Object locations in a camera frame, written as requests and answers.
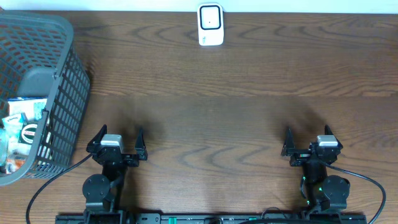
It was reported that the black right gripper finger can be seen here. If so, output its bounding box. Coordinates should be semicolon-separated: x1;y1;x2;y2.
281;128;295;156
324;124;343;149

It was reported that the green white round tin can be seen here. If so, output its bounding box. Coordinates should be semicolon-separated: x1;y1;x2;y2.
19;123;37;145

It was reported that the teal snack packet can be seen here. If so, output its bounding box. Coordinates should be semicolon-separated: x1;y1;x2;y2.
0;128;9;166

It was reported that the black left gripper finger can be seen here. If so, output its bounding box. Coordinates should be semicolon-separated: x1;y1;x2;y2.
134;128;148;161
86;124;107;153

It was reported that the white barcode scanner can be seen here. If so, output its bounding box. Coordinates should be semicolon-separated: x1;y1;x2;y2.
197;3;224;46

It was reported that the grey plastic shopping basket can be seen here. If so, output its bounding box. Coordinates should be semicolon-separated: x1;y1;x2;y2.
1;11;90;185

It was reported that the white blue snack bag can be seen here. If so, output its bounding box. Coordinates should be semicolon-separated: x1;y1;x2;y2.
7;97;47;121

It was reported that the teal Kleenex tissue pack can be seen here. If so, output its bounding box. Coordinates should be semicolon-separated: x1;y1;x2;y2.
2;113;26;138

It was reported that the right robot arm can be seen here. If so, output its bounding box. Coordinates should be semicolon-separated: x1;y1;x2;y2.
281;126;350;220

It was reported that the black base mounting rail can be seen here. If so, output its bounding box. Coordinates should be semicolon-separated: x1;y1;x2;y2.
55;212;368;224

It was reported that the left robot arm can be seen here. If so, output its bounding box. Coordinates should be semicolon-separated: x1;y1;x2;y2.
82;125;148;223

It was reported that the orange Kleenex tissue pack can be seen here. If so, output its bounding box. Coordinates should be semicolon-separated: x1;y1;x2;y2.
5;156;26;174

